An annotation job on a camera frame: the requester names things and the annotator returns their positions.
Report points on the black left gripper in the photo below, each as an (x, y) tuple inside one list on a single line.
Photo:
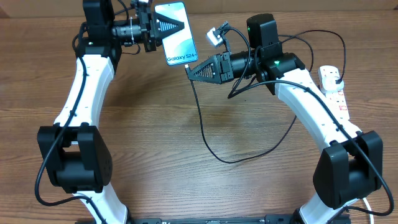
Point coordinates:
[(158, 20)]

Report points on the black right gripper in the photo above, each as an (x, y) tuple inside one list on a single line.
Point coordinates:
[(216, 61)]

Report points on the Samsung Galaxy smartphone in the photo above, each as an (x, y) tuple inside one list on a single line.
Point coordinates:
[(179, 44)]

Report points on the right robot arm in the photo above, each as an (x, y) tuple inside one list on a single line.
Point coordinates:
[(350, 163)]

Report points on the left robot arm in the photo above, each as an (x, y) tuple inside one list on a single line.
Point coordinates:
[(75, 157)]

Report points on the white charger plug adapter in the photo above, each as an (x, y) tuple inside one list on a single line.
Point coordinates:
[(331, 84)]

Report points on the white power strip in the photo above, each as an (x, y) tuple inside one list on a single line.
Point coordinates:
[(337, 99)]

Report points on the brown cardboard backdrop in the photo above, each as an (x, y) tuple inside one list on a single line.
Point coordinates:
[(72, 8)]

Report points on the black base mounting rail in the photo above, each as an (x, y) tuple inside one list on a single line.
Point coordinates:
[(214, 221)]

